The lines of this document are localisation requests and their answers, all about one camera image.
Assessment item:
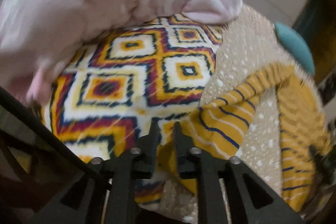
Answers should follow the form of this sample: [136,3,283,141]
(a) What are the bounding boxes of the yellow striped knit garment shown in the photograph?
[157,62,334,214]

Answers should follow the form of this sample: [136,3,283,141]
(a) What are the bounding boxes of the geometric patterned blanket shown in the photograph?
[41,13,227,206]

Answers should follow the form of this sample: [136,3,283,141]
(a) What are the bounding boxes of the teal pillow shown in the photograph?
[274,22,315,76]

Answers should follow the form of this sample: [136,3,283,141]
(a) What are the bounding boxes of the beige dotted quilt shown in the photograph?
[158,5,319,223]

